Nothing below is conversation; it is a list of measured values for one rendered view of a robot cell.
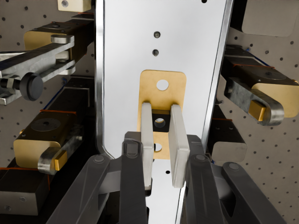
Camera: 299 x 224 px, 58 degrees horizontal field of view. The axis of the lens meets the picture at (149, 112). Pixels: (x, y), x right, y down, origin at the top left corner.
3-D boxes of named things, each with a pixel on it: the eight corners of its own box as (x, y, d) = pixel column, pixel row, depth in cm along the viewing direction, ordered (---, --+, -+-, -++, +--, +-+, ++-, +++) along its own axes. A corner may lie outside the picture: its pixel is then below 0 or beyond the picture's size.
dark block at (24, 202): (88, 113, 84) (38, 216, 46) (66, 111, 84) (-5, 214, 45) (88, 98, 82) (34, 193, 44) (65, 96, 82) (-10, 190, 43)
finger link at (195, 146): (191, 178, 15) (245, 182, 15) (183, 133, 19) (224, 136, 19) (187, 198, 15) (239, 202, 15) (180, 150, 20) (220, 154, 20)
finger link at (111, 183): (139, 197, 15) (86, 194, 15) (140, 149, 20) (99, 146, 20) (141, 175, 15) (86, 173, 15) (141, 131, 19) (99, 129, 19)
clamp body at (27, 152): (98, 96, 82) (62, 171, 48) (62, 93, 82) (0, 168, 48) (98, 75, 79) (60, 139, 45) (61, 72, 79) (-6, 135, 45)
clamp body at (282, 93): (246, 67, 78) (312, 121, 47) (205, 65, 78) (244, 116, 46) (251, 45, 76) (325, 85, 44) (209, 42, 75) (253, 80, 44)
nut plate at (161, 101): (175, 158, 25) (176, 166, 24) (135, 155, 25) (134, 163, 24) (187, 72, 22) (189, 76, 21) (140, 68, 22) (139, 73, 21)
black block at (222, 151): (222, 108, 84) (256, 164, 57) (190, 106, 84) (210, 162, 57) (225, 92, 82) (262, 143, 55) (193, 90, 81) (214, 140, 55)
